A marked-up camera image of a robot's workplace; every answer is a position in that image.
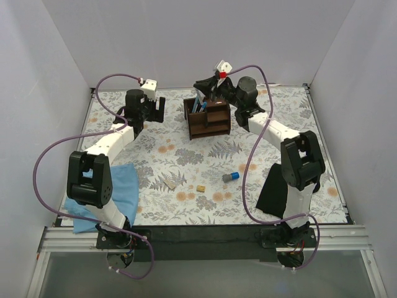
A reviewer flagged blue capped white marker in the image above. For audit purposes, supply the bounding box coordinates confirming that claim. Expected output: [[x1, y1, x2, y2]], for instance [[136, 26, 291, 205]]
[[199, 102, 207, 112]]

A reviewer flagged light blue pen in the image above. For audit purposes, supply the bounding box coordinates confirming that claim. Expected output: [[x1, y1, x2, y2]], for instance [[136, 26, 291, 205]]
[[192, 96, 201, 113]]

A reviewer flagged grey blue glue stick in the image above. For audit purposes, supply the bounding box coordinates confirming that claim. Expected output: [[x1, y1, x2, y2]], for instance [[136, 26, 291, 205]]
[[222, 172, 239, 183]]

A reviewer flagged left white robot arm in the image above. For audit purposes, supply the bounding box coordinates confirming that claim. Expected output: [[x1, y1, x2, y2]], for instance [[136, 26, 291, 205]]
[[66, 86, 165, 248]]

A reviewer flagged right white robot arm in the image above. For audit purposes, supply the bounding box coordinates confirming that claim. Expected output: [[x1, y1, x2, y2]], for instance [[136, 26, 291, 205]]
[[194, 76, 326, 247]]

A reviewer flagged brown wooden desk organizer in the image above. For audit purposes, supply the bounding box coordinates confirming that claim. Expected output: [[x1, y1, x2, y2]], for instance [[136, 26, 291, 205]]
[[184, 98, 231, 140]]

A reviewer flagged light blue cloth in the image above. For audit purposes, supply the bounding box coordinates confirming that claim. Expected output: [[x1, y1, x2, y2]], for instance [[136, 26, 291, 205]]
[[64, 163, 139, 224]]

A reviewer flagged small yellow eraser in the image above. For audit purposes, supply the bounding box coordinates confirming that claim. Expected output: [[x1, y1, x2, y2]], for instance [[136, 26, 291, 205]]
[[196, 185, 205, 192]]

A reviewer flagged black cloth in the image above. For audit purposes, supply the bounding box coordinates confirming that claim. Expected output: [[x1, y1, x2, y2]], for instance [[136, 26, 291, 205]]
[[256, 163, 319, 219]]

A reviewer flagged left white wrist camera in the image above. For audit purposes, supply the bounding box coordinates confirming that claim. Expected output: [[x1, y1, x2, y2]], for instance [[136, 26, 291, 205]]
[[140, 78, 157, 101]]

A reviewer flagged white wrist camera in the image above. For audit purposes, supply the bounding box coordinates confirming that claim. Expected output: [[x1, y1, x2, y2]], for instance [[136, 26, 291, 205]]
[[213, 60, 233, 79], [140, 78, 157, 101]]

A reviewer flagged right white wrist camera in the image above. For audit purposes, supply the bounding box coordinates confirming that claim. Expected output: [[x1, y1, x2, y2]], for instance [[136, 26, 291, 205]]
[[213, 60, 233, 79]]

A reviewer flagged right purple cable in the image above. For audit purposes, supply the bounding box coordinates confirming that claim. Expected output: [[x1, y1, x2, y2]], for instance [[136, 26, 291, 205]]
[[226, 64, 321, 271]]

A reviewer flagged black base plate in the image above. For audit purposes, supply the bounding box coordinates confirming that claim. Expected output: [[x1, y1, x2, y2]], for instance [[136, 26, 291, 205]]
[[132, 224, 316, 262]]

